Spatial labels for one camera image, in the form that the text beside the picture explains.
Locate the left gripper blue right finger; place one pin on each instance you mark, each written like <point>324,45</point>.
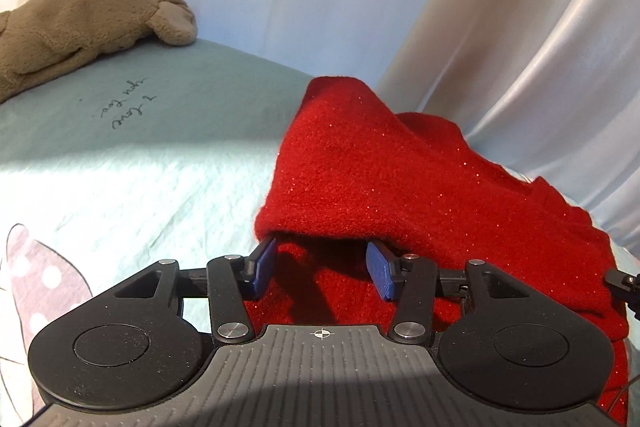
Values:
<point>385,270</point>

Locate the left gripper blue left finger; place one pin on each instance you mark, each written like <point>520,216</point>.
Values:
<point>258,268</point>

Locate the red knit sweater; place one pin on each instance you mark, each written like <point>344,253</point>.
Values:
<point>350,170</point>

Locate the light green mushroom bedsheet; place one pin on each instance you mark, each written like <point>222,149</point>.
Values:
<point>156,152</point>

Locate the brown plush toy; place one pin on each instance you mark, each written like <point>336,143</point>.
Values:
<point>42,40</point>

